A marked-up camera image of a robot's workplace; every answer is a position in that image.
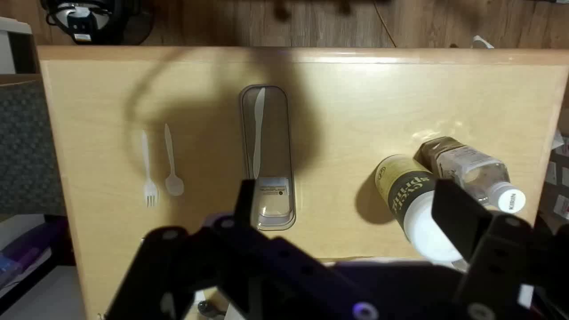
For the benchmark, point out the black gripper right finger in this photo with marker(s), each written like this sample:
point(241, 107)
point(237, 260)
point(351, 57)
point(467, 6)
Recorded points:
point(504, 267)

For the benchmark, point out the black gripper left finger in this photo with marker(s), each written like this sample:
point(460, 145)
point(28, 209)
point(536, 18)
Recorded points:
point(179, 278)

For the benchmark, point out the white plastic spoon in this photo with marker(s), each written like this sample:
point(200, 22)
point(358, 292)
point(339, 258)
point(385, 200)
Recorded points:
point(175, 185)

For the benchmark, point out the clear bottle with white cap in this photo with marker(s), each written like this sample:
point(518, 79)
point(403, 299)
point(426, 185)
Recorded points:
point(474, 169)

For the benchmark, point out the printed packages pile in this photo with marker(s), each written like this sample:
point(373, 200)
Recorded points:
point(557, 178)

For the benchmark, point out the dark jar with white lid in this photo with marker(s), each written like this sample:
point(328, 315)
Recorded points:
point(403, 189)

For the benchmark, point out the purple and white box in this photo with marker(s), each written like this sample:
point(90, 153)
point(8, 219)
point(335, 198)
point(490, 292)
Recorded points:
point(33, 255)

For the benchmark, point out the clear plastic cutlery tray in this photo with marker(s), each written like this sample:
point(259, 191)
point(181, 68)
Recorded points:
point(277, 148)

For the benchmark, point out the white plastic knife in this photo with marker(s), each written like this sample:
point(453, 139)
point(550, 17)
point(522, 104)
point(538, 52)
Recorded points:
point(259, 136)

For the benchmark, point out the grey textured panel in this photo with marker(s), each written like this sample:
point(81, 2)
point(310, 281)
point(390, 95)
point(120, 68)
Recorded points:
point(28, 148)

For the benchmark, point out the small white scrap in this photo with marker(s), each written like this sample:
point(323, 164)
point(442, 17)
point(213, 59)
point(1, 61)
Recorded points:
point(483, 41)

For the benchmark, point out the black round device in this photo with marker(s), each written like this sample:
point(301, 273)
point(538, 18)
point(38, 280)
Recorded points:
point(95, 20)

